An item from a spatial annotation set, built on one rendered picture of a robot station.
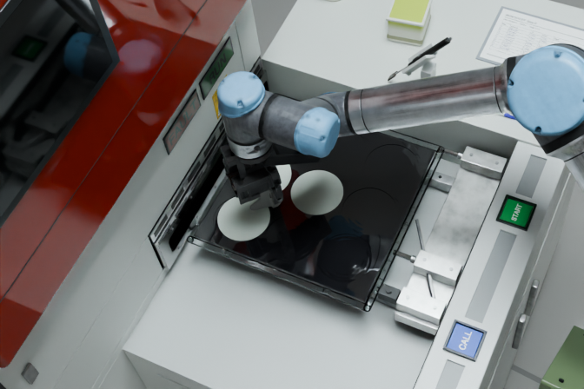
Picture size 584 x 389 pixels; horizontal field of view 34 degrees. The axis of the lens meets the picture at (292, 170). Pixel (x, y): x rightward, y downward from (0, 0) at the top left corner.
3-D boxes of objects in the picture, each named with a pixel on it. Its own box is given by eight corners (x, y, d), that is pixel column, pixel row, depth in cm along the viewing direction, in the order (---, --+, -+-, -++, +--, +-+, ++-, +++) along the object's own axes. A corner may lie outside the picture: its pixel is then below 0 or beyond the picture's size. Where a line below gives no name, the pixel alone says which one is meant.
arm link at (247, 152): (260, 103, 159) (278, 138, 155) (263, 119, 163) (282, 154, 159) (218, 120, 158) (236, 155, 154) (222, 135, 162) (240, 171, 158)
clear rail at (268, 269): (186, 242, 177) (184, 239, 176) (189, 236, 178) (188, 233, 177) (369, 314, 166) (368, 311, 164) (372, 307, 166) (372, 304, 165)
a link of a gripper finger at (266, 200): (249, 214, 178) (242, 187, 170) (278, 202, 178) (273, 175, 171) (255, 227, 176) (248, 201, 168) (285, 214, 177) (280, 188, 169)
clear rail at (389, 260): (361, 312, 166) (361, 308, 165) (439, 148, 184) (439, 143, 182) (369, 314, 166) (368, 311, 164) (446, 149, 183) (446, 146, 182)
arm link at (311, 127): (353, 108, 153) (291, 89, 157) (329, 116, 143) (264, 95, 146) (341, 153, 155) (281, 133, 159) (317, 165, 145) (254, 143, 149)
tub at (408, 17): (386, 41, 190) (385, 18, 184) (395, 14, 193) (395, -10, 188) (422, 48, 188) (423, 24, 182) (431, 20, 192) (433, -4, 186)
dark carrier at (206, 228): (195, 236, 177) (194, 234, 177) (275, 100, 193) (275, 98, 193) (364, 302, 166) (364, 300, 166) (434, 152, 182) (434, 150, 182)
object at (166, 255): (162, 267, 179) (150, 243, 172) (264, 95, 200) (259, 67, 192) (169, 270, 179) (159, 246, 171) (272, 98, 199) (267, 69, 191)
